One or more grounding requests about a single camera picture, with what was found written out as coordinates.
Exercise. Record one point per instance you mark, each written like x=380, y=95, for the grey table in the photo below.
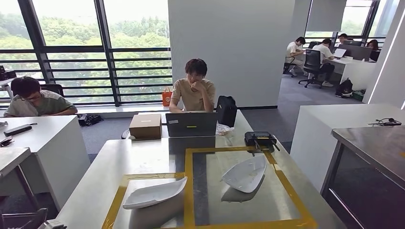
x=12, y=158

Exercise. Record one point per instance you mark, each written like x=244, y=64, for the white office desk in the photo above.
x=357, y=71

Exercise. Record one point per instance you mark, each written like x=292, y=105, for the black equipment case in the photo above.
x=8, y=74

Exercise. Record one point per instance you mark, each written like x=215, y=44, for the black oblong remote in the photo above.
x=18, y=130

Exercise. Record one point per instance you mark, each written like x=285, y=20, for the black window railing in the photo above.
x=79, y=49

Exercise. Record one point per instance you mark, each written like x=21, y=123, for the small steel table yellow tape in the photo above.
x=373, y=145

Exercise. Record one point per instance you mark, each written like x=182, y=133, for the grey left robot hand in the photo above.
x=22, y=221

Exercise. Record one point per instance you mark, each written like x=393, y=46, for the large steel workbench yellow tape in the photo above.
x=142, y=158

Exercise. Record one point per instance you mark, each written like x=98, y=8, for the white plastic panel part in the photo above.
x=246, y=173
x=152, y=194

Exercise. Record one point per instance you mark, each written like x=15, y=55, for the black upright bag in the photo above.
x=226, y=110

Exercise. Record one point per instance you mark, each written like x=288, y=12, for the black office chair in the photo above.
x=311, y=63
x=288, y=67
x=53, y=89

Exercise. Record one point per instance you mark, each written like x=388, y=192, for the black device with antennas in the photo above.
x=259, y=138

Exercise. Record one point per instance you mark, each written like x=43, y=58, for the open white laptop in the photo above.
x=339, y=52

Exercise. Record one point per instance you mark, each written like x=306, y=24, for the black backpack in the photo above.
x=344, y=88

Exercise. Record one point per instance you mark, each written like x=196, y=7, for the orange paper bag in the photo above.
x=167, y=98

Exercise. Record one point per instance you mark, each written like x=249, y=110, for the person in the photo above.
x=292, y=52
x=193, y=91
x=341, y=38
x=373, y=45
x=38, y=102
x=322, y=53

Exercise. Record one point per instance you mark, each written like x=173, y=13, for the green box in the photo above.
x=358, y=95

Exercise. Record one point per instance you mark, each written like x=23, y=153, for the crumpled clear plastic wrap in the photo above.
x=224, y=129

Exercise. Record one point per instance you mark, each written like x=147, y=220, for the grey laptop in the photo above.
x=191, y=124

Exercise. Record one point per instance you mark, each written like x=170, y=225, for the grey roller blind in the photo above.
x=326, y=15

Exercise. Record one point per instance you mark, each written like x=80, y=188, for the cardboard box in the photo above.
x=145, y=126

